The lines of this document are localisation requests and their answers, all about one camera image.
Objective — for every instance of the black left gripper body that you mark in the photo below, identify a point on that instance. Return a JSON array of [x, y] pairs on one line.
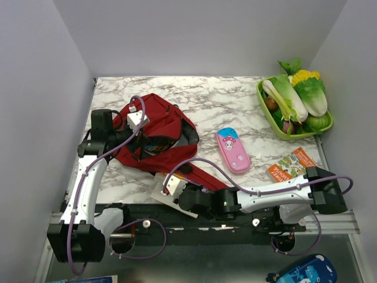
[[119, 136]]

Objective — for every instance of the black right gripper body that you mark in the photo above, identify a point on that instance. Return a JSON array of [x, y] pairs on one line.
[[195, 187]]

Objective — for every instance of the black blue Treehouse book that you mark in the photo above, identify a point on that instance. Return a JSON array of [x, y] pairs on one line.
[[157, 146]]

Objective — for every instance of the red student backpack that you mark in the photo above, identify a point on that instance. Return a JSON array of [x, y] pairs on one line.
[[167, 121]]

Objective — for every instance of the pink blue pencil case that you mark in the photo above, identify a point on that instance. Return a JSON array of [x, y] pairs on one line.
[[233, 151]]

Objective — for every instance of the orange green Treehouse book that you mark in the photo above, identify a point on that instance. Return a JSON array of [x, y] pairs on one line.
[[290, 166]]

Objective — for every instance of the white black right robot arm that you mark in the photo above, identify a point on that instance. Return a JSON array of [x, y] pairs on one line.
[[317, 190]]

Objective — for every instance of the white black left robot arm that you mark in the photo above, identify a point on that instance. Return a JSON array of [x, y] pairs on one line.
[[82, 233]]

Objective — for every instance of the blue book at bottom edge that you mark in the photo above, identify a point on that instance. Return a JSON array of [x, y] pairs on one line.
[[105, 279]]

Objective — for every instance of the purple onion toy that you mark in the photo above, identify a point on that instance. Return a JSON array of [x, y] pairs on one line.
[[289, 127]]

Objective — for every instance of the brown mushroom toy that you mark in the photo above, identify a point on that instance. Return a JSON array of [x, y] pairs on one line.
[[271, 105]]

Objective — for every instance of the green vegetable basket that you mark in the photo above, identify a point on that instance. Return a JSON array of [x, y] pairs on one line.
[[301, 132]]

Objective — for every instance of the white green bok choy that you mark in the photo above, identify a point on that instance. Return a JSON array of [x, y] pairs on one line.
[[282, 92]]

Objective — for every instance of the green round pumpkin toy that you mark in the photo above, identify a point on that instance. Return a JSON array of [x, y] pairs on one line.
[[316, 124]]

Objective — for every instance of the dark blue pencil case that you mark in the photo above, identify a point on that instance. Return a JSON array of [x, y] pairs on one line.
[[313, 268]]

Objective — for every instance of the green napa cabbage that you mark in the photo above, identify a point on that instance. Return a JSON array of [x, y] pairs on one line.
[[312, 94]]

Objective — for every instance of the green leafy vegetable toy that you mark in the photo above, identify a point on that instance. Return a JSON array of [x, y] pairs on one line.
[[291, 67]]

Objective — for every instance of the yellow corn toy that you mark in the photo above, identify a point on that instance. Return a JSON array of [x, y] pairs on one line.
[[303, 75]]

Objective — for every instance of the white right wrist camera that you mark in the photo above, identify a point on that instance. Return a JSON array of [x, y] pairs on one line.
[[173, 186]]

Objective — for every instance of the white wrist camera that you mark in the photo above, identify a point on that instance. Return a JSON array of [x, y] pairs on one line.
[[173, 186], [134, 118]]

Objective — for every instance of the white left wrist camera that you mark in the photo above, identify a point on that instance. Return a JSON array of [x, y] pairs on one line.
[[134, 118]]

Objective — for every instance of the aluminium rail frame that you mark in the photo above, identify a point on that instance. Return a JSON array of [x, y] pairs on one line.
[[335, 224]]

